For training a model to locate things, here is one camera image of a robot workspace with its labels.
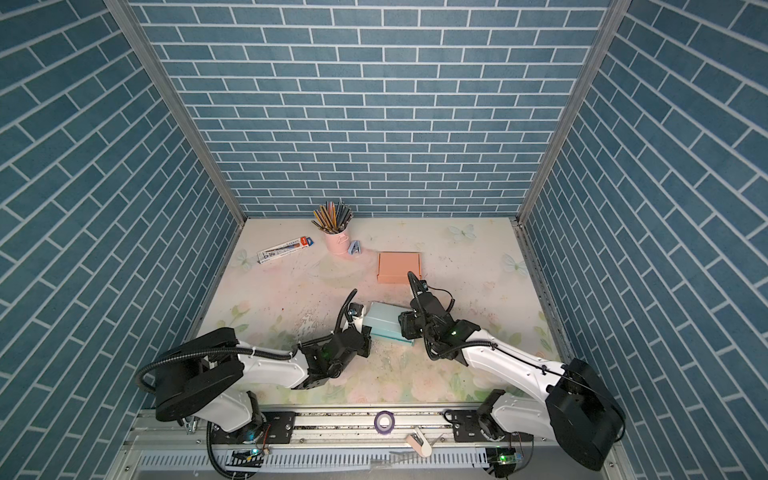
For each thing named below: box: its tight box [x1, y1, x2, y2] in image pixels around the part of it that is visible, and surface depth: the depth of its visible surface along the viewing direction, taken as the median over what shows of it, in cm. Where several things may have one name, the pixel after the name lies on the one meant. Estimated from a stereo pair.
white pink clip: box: [406, 427, 432, 458], surface depth 71 cm
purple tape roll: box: [374, 410, 395, 435], surface depth 76 cm
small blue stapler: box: [348, 240, 361, 255], surface depth 110 cm
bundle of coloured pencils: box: [311, 201, 354, 234], surface depth 107 cm
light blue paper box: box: [363, 301, 415, 346], surface depth 85 cm
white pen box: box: [257, 236, 315, 263], surface depth 110 cm
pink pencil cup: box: [325, 230, 350, 255], surface depth 107 cm
